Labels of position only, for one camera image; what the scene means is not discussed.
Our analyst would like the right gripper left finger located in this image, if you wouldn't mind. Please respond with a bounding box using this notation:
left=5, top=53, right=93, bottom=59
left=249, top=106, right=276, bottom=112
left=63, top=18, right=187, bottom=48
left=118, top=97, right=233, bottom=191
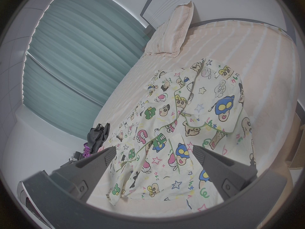
left=51, top=146, right=117, bottom=203

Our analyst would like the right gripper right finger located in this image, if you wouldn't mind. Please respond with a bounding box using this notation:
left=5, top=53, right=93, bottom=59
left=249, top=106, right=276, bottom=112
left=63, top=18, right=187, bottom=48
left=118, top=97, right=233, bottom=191
left=193, top=145, right=258, bottom=201

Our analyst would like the white printed pyjama top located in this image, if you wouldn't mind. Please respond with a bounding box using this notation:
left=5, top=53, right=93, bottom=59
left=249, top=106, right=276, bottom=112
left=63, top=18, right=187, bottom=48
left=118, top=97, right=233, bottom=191
left=105, top=59, right=256, bottom=210

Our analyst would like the bed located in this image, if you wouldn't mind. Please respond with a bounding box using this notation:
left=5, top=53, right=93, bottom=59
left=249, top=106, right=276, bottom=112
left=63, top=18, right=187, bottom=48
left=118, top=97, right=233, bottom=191
left=92, top=0, right=301, bottom=215

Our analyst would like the black garment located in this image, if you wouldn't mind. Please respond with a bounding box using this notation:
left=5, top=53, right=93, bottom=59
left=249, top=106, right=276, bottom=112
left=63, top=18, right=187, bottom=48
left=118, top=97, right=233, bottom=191
left=87, top=123, right=111, bottom=153

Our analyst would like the blue-green curtain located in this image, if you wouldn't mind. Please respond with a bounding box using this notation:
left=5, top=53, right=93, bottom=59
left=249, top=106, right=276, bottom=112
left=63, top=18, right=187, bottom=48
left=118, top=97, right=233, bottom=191
left=29, top=0, right=155, bottom=80
left=23, top=54, right=124, bottom=126

